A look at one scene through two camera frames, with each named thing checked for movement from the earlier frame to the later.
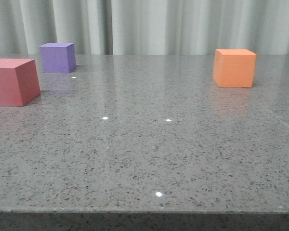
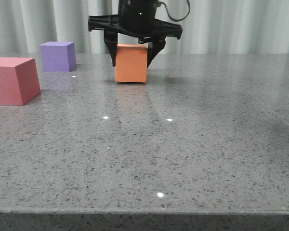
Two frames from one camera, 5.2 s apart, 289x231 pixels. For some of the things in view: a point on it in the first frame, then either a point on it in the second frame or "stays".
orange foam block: x=234 y=68 -> x=131 y=63
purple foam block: x=58 y=57 stays
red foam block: x=14 y=82 stays
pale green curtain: x=145 y=27 stays
